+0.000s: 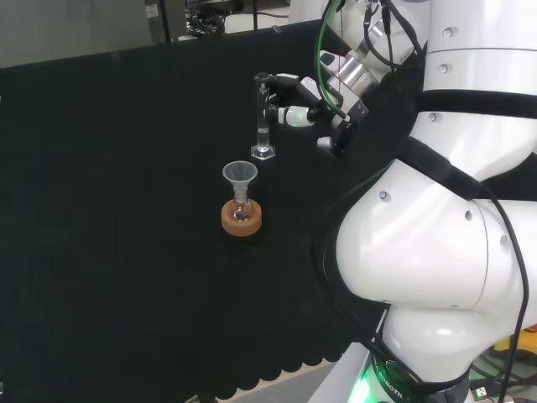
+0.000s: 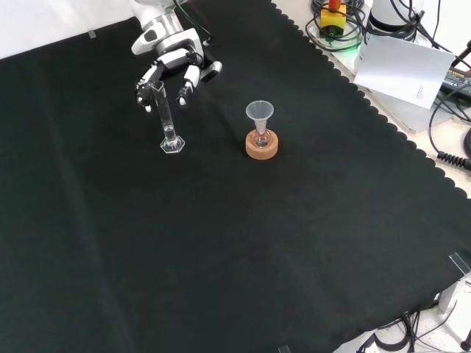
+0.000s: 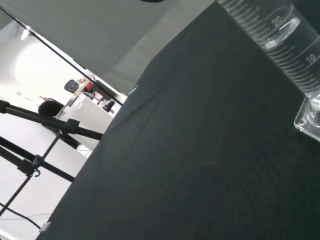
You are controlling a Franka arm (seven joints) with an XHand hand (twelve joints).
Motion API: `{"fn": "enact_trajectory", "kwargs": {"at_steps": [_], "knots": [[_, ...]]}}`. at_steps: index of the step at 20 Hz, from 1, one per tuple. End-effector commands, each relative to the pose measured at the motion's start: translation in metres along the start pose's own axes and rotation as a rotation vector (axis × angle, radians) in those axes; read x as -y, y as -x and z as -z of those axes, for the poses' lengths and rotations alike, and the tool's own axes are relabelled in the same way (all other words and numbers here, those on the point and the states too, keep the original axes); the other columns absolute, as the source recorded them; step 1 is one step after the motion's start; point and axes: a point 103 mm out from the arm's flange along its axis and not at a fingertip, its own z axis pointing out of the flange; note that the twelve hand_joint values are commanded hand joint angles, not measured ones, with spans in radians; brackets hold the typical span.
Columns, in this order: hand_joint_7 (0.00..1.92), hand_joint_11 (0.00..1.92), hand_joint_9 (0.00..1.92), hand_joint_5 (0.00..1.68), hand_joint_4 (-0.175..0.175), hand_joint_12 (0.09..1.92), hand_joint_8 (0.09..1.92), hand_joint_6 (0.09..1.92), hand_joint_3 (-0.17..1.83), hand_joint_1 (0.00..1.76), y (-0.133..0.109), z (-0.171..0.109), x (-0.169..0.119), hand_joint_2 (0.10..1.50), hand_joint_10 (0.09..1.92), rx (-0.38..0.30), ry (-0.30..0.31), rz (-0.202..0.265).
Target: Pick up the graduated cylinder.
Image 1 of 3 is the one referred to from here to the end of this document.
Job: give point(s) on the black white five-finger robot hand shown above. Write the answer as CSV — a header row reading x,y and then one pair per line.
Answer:
x,y
331,105

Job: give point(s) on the black tripod pole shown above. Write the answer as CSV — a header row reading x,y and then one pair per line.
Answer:
x,y
255,14

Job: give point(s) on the black bench cloth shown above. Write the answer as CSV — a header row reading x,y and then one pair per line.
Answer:
x,y
126,210

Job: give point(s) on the grey metal cabinet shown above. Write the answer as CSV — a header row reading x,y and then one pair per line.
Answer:
x,y
164,21

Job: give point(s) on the small glass round-bottom flask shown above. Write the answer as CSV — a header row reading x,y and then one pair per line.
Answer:
x,y
241,212

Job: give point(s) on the clear glass graduated cylinder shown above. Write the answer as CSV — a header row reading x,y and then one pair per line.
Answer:
x,y
263,152

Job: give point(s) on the yellow stop button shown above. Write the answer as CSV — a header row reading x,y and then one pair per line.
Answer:
x,y
503,346

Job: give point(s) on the clear plastic funnel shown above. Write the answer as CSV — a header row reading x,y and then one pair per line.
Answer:
x,y
240,174

